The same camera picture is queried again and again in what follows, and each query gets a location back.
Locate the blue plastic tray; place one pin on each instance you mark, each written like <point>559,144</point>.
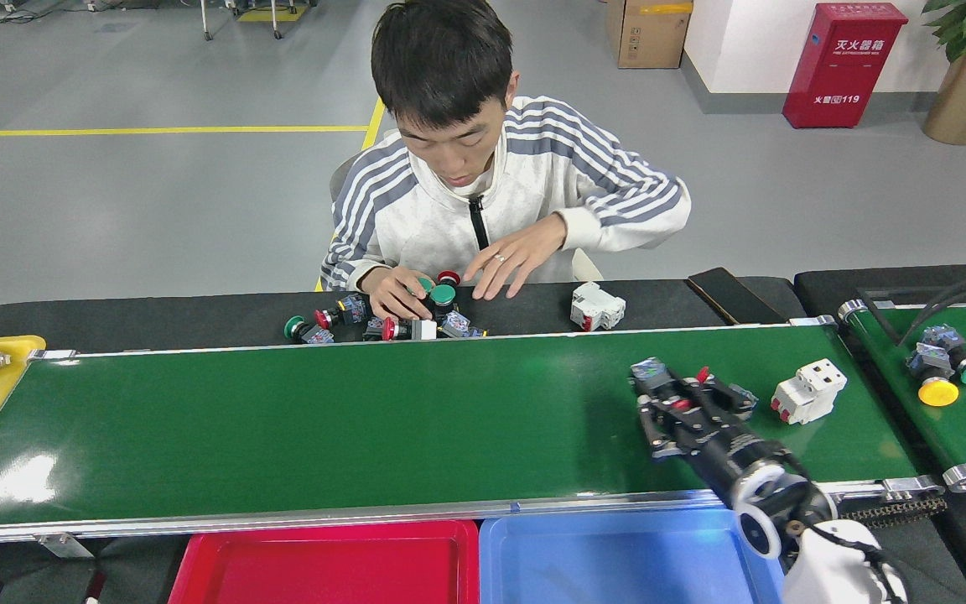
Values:
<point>600,562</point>

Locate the red plastic tray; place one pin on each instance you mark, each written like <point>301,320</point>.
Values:
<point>324,566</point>

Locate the person's left hand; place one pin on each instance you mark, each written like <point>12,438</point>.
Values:
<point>521,252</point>

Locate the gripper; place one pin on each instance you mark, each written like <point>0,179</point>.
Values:
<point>726,445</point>

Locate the black guide bracket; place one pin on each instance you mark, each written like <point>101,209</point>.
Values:
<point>953,295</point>

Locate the white circuit breaker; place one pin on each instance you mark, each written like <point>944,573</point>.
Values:
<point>806,394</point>
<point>596,309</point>

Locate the red fire extinguisher cabinet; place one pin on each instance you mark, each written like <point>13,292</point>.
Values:
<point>843,71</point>

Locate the person's right hand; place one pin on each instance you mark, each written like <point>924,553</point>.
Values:
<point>391,289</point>

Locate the cardboard box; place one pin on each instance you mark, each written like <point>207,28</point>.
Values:
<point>649,33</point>

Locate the white wheeled stand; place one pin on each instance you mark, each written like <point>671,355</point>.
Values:
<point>276,21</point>

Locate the yellow mushroom push button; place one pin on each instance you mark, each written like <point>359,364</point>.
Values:
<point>938,392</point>
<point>458,324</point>

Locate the long green conveyor belt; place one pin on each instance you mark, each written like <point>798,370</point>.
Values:
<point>366,419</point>

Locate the black smartphone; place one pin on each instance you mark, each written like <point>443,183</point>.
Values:
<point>734,298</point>

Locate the person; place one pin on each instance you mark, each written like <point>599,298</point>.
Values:
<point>449,210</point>

